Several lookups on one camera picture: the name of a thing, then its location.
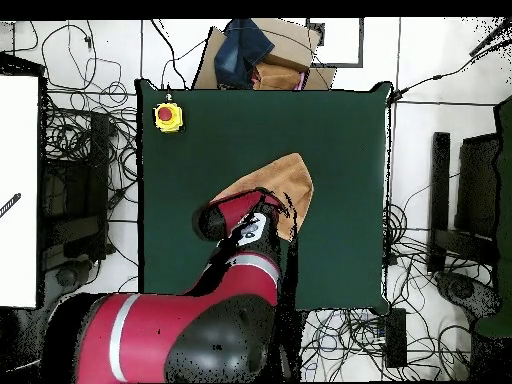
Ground blue denim jeans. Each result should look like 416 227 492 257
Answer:
213 18 276 90

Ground white board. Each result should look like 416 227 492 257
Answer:
0 75 40 309

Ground cable tangle beside pedestal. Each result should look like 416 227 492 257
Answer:
301 309 387 381

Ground black equipment rack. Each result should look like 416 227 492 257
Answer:
39 111 111 273

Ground black floor bar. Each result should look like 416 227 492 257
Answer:
426 131 451 275

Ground black power box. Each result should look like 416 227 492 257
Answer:
384 307 408 369

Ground black striped rod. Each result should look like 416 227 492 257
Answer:
0 192 22 219

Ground black cable bundle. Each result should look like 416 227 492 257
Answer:
41 81 139 201
383 203 493 289

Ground tan terry towel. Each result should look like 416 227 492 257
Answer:
209 152 315 242

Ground black stand frame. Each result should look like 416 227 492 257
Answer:
455 133 501 241

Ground yellow emergency stop button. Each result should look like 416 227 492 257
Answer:
152 93 185 134

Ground brown cardboard box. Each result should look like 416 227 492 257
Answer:
191 17 337 91

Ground dark green table cloth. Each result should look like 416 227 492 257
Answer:
134 78 393 315

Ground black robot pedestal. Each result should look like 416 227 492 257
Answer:
279 309 310 383

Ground black square frame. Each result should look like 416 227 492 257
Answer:
305 17 365 68

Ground orange-brown folded cloth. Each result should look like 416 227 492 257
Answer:
252 61 303 91

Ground black emergency stop cable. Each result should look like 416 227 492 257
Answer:
149 18 189 91

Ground dark grey stand base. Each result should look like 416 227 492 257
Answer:
435 271 501 321
41 259 97 305

